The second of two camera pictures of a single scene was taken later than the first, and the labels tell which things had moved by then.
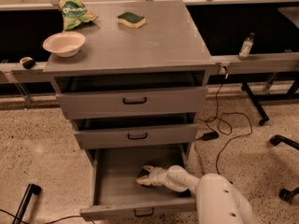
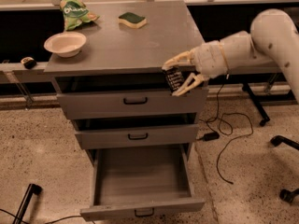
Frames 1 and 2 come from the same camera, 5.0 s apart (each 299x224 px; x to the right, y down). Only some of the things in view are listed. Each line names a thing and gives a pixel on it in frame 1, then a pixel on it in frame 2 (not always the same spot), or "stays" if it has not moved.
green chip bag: [74, 12] stays
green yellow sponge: [132, 20] stays
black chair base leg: [276, 140] stays
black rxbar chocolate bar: [143, 173] -> [175, 78]
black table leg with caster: [264, 118] stays
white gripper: [155, 175] -> [207, 60]
